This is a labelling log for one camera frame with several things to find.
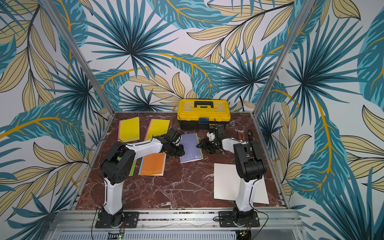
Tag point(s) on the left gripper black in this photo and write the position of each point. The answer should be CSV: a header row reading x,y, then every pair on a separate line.
x,y
181,152

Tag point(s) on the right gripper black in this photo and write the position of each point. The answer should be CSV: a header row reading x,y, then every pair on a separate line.
x,y
205,145

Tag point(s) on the yellow cover notebook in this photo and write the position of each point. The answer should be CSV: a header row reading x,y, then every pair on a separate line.
x,y
129,130
157,127

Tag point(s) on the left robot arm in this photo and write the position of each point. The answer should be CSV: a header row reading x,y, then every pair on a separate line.
x,y
116,168

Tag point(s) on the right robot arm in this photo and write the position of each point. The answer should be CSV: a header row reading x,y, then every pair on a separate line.
x,y
250,168

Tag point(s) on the yellow black toolbox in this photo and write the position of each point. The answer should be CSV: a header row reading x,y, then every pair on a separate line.
x,y
196,114

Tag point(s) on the orange handle screwdriver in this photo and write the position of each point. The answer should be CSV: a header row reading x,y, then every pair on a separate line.
x,y
240,136

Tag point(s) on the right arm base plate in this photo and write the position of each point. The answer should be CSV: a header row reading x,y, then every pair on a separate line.
x,y
233,219

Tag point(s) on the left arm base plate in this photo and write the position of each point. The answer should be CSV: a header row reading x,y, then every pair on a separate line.
x,y
119,220

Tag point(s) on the aluminium front rail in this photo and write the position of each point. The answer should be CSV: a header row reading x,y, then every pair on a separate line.
x,y
179,224

